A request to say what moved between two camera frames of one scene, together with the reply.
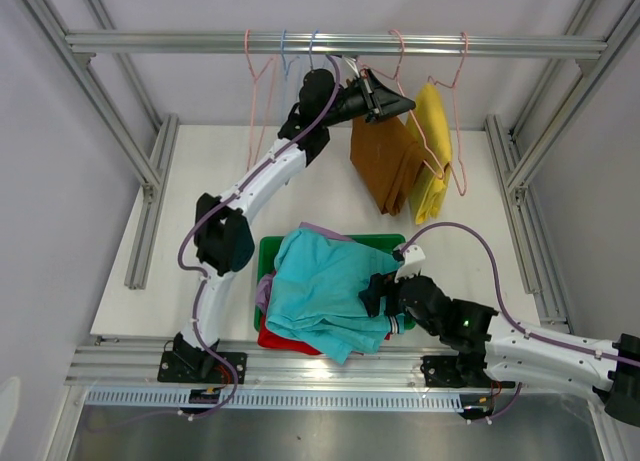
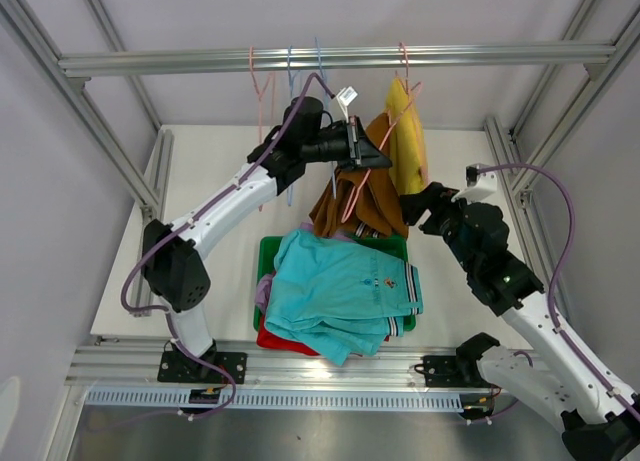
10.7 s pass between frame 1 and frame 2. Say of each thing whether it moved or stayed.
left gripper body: moved
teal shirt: stayed
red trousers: stayed
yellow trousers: moved
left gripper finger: moved
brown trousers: moved
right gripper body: moved
